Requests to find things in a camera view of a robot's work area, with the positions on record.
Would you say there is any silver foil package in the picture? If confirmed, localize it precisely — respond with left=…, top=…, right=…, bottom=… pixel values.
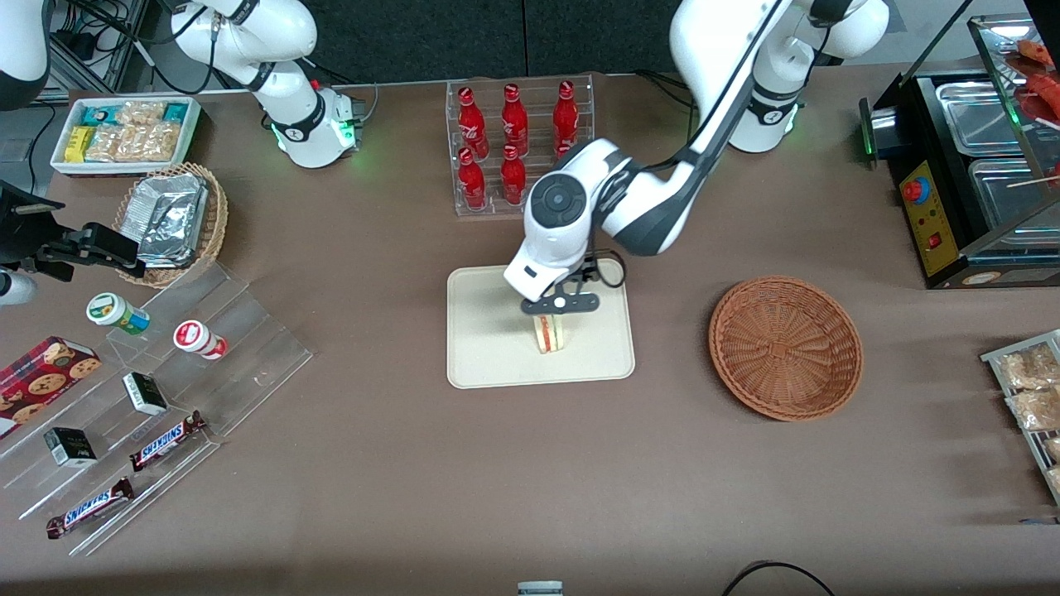
left=131, top=174, right=208, bottom=218
left=135, top=203, right=205, bottom=267

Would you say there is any round brown wicker basket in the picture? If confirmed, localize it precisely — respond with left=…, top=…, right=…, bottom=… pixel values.
left=708, top=275, right=865, bottom=423

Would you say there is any thin black hanging cable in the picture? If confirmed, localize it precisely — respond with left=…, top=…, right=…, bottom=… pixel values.
left=25, top=106, right=55, bottom=199

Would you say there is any grey metal snack tray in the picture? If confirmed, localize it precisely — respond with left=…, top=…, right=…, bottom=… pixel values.
left=981, top=329, right=1060, bottom=506

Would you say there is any red lid yogurt cup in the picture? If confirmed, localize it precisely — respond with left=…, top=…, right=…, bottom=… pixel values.
left=172, top=320, right=229, bottom=361

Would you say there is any clear cracker bag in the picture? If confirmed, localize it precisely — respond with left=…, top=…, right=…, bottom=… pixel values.
left=116, top=101, right=166, bottom=127
left=126, top=123, right=181, bottom=162
left=85, top=124, right=133, bottom=162

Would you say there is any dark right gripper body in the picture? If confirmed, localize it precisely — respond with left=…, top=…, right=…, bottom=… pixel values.
left=0, top=180, right=65, bottom=272

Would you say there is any steel warmer pan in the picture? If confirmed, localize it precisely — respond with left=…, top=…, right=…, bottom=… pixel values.
left=936, top=80, right=1032, bottom=158
left=967, top=157, right=1060, bottom=243

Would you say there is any black base cable bundle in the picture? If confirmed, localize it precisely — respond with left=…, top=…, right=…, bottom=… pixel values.
left=636, top=70, right=698, bottom=110

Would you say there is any green lid yogurt cup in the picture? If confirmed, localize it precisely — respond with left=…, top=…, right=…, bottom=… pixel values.
left=86, top=292, right=152, bottom=335

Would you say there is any snickers chocolate bar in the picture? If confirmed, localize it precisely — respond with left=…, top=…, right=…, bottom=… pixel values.
left=46, top=478, right=135, bottom=541
left=128, top=411, right=208, bottom=473

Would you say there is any clear acrylic step display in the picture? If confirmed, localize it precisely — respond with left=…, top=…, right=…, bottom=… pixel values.
left=0, top=261, right=314, bottom=557

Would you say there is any aluminium frame rack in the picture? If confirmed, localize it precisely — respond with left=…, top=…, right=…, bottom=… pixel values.
left=50, top=0, right=154, bottom=94

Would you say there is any small black box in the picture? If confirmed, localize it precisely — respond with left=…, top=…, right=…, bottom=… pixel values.
left=123, top=372, right=169, bottom=416
left=43, top=427, right=98, bottom=469

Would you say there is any cream plastic tray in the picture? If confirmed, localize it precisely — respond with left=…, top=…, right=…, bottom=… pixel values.
left=446, top=258, right=636, bottom=390

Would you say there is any white rectangular snack bin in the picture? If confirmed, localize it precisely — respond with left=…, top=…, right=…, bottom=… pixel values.
left=50, top=97, right=202, bottom=176

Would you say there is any black food warmer machine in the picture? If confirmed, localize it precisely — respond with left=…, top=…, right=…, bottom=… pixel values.
left=859, top=12, right=1060, bottom=291

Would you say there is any light wicker basket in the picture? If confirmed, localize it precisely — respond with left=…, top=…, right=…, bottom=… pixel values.
left=112, top=162, right=229, bottom=289

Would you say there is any triangle sandwich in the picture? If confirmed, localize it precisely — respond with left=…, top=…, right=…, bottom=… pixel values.
left=532, top=315, right=569, bottom=355

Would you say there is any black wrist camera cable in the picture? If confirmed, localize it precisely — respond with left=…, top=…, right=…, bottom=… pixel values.
left=571, top=0, right=796, bottom=291

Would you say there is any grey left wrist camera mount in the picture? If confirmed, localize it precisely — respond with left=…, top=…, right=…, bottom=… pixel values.
left=520, top=290, right=601, bottom=317

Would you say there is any clear acrylic bottle rack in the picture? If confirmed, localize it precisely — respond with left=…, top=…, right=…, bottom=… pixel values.
left=446, top=73, right=595, bottom=218

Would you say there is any red plaid cookie box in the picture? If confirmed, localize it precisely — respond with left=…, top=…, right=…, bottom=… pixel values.
left=0, top=335, right=102, bottom=440

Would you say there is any black table edge cable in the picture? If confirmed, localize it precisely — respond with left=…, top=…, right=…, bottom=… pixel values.
left=720, top=560, right=837, bottom=596

